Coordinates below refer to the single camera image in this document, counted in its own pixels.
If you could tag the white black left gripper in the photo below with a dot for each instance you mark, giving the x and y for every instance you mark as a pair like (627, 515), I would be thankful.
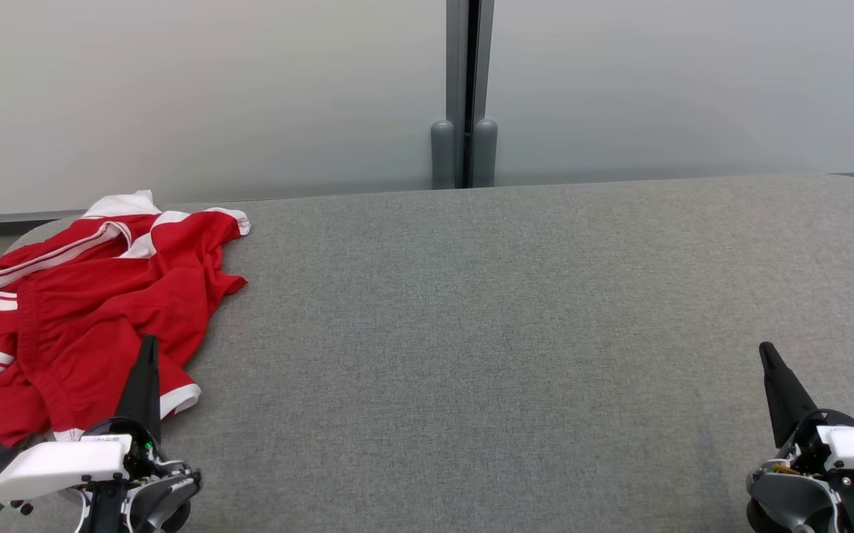
(56, 463)

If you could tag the red shorts white striped band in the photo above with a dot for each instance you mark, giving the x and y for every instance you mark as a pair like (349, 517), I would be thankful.
(101, 348)

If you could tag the red jersey number 23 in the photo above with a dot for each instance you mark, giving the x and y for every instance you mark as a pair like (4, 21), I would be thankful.
(56, 252)

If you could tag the grey fabric upholstered sofa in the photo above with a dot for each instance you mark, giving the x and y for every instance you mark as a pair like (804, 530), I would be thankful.
(471, 333)

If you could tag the grey cylindrical post foot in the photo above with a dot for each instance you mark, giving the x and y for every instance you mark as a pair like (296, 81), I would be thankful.
(485, 152)
(442, 155)

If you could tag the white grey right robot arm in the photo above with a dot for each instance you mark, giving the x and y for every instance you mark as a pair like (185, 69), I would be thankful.
(782, 496)

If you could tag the grey metal partition post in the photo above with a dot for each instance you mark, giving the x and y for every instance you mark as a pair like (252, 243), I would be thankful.
(456, 59)

